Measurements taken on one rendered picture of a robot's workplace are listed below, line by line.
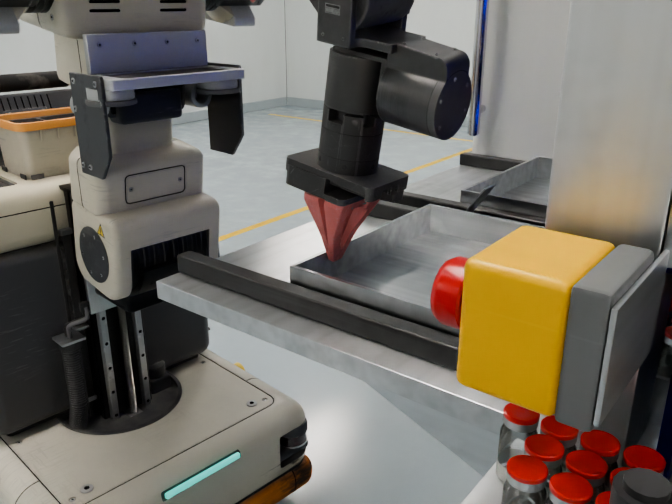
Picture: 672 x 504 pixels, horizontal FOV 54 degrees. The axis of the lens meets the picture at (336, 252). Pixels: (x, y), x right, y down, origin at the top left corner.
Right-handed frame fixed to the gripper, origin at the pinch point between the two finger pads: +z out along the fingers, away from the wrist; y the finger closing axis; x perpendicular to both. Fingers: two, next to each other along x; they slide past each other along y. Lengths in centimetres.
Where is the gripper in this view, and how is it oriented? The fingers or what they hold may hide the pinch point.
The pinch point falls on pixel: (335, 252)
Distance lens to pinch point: 66.6
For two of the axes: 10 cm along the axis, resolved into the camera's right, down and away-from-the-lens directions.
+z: -1.2, 8.9, 4.4
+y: 7.8, 3.6, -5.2
